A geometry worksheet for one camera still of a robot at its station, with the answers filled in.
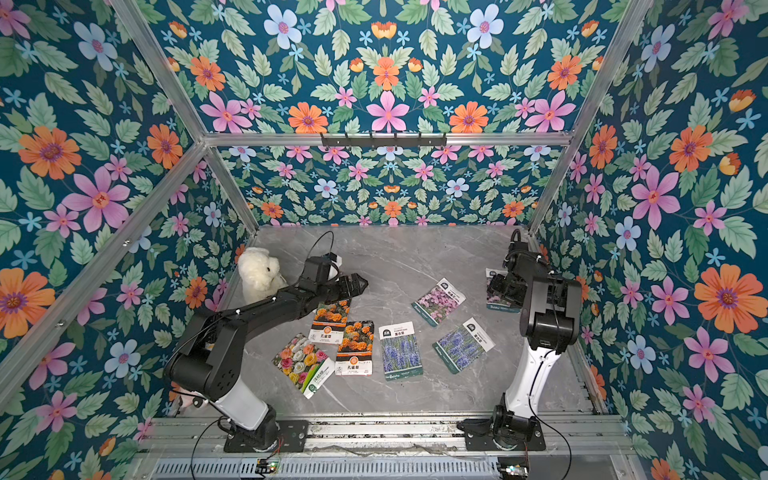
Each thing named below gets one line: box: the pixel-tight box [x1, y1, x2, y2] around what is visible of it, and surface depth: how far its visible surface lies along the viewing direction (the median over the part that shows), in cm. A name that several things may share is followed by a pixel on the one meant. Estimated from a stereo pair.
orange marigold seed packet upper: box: [308, 299, 351, 345], surface depth 95 cm
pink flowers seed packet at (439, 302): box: [411, 277, 467, 327], surface depth 100 cm
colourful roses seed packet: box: [271, 333, 335, 400], surface depth 87 cm
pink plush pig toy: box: [169, 381, 209, 407], surface depth 76 cm
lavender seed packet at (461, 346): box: [432, 317, 496, 375], surface depth 91 cm
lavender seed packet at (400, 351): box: [378, 321, 423, 381], surface depth 90 cm
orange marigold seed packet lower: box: [335, 320, 374, 377], surface depth 90 cm
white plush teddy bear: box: [238, 247, 287, 304], surface depth 87 cm
